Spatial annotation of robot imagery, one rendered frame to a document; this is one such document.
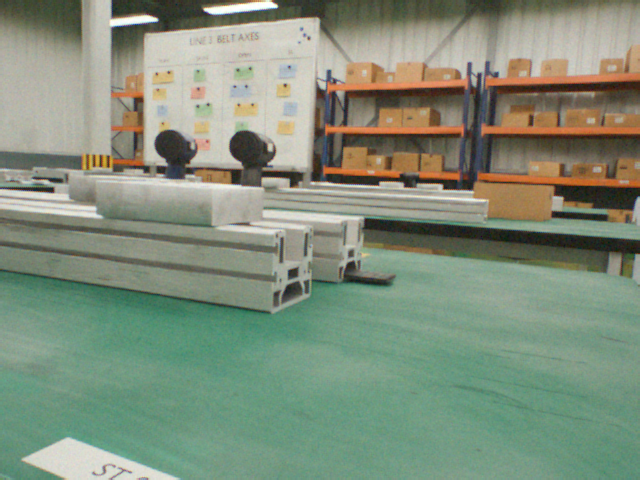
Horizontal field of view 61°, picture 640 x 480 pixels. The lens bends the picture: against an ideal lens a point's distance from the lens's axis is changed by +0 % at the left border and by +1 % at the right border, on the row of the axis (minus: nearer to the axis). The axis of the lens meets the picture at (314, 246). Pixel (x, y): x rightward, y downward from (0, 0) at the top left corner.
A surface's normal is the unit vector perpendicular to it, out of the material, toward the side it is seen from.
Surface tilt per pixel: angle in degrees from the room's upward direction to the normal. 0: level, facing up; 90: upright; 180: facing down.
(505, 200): 89
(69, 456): 0
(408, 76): 91
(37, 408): 0
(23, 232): 90
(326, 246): 90
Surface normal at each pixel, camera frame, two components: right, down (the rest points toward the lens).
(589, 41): -0.46, 0.09
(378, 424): 0.05, -0.99
